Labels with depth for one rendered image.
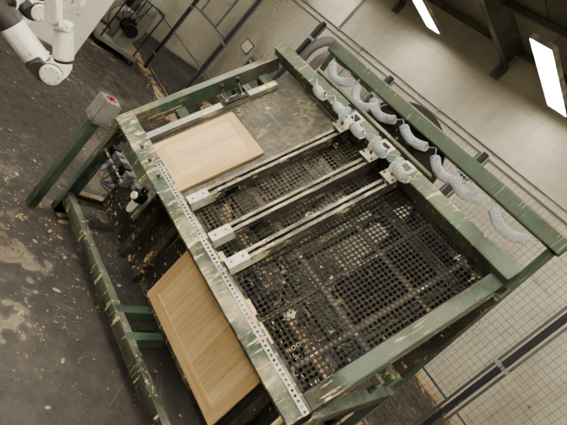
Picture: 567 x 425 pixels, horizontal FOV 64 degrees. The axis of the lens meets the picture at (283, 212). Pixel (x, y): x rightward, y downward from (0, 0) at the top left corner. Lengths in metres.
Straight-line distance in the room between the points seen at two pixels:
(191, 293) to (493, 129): 5.78
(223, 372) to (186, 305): 0.46
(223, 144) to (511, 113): 5.44
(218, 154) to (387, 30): 6.82
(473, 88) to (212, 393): 6.50
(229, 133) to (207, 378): 1.47
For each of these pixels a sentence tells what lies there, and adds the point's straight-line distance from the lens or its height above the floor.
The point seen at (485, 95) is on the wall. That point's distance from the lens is 7.87.
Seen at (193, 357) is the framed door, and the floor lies 0.35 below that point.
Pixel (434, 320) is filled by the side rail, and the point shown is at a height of 1.47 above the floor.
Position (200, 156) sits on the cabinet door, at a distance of 2.88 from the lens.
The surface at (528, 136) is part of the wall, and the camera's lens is 7.42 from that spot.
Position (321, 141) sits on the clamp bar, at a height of 1.64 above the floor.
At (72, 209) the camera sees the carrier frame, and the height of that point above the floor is 0.17.
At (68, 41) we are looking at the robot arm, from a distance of 1.90.
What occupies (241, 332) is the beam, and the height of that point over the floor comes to 0.83.
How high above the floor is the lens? 1.87
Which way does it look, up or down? 14 degrees down
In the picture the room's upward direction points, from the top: 44 degrees clockwise
